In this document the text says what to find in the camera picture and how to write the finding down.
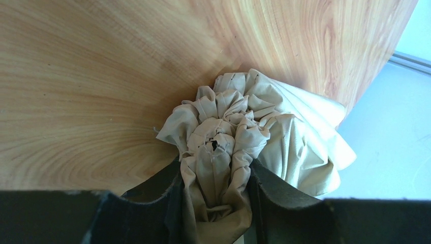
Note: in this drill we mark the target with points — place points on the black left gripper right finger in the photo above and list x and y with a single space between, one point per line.
283 214

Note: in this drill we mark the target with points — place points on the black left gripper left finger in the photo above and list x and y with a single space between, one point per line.
148 213

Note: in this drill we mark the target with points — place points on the beige umbrella with black shaft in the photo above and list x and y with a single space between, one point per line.
245 117

